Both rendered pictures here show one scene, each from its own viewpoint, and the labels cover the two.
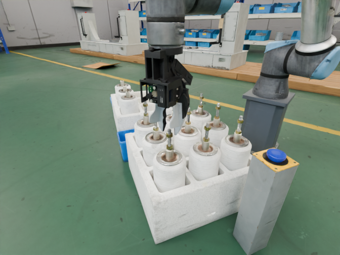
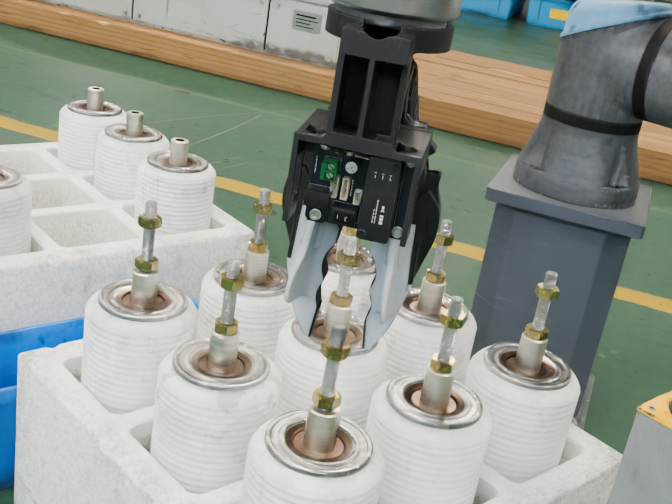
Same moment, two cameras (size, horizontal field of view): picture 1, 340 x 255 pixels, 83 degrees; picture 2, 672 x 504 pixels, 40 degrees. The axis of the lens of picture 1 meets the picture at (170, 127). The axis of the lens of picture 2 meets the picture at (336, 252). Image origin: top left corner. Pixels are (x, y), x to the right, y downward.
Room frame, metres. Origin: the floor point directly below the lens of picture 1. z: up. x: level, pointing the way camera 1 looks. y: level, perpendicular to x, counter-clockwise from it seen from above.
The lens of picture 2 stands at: (-0.05, 0.22, 0.62)
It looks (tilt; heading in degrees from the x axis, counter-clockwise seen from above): 22 degrees down; 337
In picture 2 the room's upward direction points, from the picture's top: 10 degrees clockwise
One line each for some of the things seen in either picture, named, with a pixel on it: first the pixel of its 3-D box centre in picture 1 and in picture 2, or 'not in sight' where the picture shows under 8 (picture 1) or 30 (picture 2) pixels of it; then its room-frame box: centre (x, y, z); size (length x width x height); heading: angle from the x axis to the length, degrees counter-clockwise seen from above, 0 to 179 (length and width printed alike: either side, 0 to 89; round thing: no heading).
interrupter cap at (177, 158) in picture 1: (169, 157); (318, 443); (0.44, 0.00, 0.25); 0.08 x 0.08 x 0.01
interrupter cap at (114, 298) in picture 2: (146, 123); (143, 300); (0.66, 0.09, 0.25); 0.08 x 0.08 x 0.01
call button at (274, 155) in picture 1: (275, 156); not in sight; (0.36, -0.24, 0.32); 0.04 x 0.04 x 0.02
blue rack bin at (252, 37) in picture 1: (259, 35); not in sight; (5.04, -2.12, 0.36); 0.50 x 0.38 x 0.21; 142
